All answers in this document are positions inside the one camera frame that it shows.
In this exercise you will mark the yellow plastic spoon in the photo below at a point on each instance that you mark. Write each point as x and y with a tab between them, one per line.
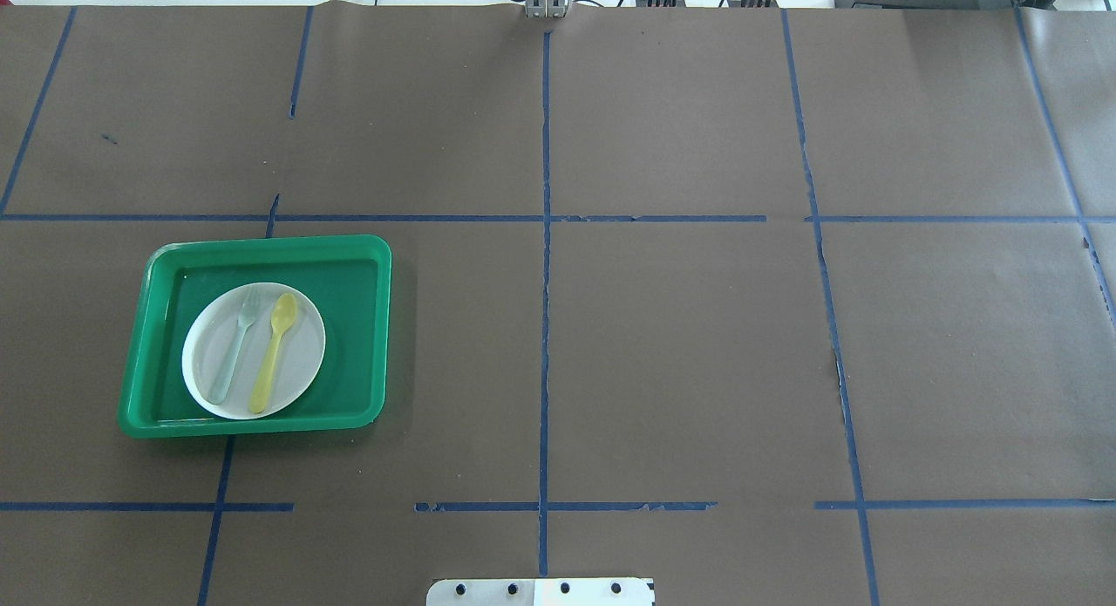
282	319

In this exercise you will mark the green plastic tray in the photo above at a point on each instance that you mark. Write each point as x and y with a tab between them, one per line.
347	277

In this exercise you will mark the pale green plastic fork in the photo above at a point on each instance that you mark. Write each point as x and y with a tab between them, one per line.
244	320

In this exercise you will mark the white round plate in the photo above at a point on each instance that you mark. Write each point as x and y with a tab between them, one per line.
207	340

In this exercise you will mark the white camera pillar with base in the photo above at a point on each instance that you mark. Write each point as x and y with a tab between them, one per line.
543	591

